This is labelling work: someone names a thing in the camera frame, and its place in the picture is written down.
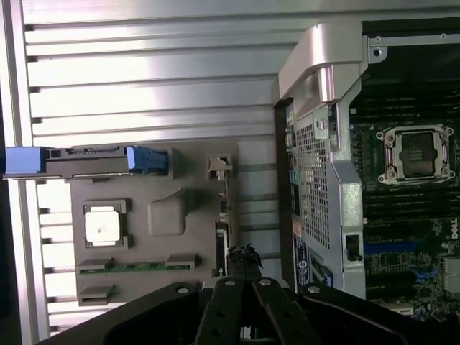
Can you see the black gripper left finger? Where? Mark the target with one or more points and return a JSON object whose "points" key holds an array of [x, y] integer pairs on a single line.
{"points": [[219, 312]]}

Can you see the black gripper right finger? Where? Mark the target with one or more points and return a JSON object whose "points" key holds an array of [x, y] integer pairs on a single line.
{"points": [[287, 316]]}

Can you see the grey plastic parts rack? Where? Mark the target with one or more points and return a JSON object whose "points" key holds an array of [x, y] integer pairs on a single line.
{"points": [[161, 248]]}

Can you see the green RAM stick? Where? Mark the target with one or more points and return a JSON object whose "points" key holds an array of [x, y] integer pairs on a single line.
{"points": [[143, 267]]}

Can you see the open black PC case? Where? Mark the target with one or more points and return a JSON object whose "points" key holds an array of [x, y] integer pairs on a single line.
{"points": [[316, 201]]}

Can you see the blue expansion slot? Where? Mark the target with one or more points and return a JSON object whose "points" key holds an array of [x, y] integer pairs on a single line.
{"points": [[390, 247]]}

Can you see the green motherboard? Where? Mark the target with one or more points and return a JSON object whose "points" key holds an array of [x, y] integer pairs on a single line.
{"points": [[395, 223]]}

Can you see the silver CPU chip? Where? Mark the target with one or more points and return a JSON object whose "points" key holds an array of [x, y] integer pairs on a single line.
{"points": [[104, 223]]}

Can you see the hard disk in blue caddy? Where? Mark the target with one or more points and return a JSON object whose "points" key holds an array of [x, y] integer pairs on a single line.
{"points": [[90, 161]]}

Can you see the CPU socket metal frame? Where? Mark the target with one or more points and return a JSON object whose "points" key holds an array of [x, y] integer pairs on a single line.
{"points": [[415, 154]]}

